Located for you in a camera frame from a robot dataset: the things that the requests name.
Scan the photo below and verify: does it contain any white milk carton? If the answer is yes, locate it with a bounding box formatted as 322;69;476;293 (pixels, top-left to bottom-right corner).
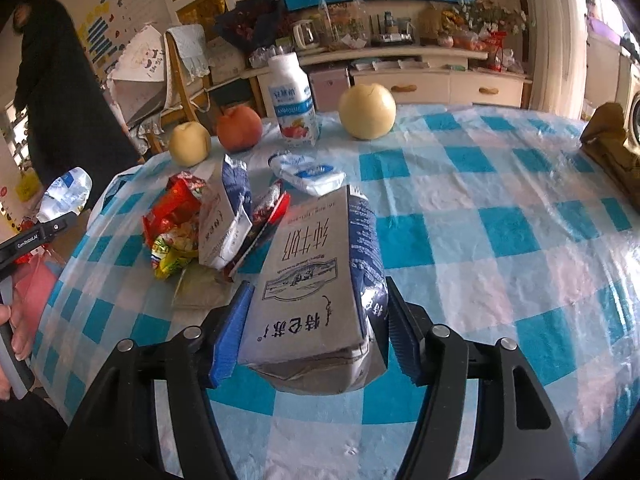
238;185;388;396

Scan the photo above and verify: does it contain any yellow snack wrapper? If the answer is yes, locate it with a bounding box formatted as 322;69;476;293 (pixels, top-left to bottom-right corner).
151;220;198;281

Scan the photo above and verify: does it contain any red snack wrapper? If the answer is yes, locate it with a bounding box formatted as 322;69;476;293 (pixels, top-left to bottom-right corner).
142;171;206;248

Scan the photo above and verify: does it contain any crushed white yogurt bottle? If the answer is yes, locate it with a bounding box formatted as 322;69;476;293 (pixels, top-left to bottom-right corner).
268;152;346;197

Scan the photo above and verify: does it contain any pink trash bucket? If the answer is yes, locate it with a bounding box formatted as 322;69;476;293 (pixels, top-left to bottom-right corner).
12;252;64;335

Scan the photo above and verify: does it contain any grey printed paper bag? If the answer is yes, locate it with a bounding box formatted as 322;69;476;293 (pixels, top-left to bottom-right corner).
36;167;92;222

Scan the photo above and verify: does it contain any large white blue bag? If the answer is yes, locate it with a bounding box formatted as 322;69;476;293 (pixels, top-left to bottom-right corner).
198;155;253;271

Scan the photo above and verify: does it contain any small dark red wrapper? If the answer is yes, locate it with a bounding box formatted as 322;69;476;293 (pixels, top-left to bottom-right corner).
222;179;291;282

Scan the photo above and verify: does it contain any person's left hand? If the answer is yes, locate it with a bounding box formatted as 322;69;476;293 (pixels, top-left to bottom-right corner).
0;288;37;402

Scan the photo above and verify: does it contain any person in black coat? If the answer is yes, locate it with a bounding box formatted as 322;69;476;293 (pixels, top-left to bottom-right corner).
13;0;140;209

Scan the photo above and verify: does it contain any yellow pear left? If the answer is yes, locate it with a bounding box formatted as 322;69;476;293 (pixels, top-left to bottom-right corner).
168;122;210;167

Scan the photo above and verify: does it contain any yellow pear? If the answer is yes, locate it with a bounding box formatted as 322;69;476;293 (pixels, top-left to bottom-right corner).
337;84;397;141
168;122;210;167

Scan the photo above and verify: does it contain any wooden chair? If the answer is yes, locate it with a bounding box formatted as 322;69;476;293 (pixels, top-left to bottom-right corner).
106;23;222;156

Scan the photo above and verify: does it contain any yellow pear right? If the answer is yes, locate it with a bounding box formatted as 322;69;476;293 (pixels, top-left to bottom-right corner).
337;84;397;141

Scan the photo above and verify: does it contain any red apple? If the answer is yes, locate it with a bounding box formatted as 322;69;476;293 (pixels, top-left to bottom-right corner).
217;105;262;153

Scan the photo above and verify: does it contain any white tv cabinet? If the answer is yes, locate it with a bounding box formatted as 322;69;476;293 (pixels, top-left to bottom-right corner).
240;44;534;118

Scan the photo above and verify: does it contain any white yogurt drink bottle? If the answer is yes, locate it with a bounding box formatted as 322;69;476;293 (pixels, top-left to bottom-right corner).
268;52;319;145

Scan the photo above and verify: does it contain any brown bag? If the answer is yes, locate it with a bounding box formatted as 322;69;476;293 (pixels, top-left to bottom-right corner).
580;102;640;211

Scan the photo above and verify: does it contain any dark flower bouquet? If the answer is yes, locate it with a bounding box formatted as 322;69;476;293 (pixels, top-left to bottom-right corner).
214;0;284;55

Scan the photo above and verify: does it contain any electric kettle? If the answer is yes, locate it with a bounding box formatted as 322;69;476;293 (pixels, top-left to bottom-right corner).
292;20;320;51

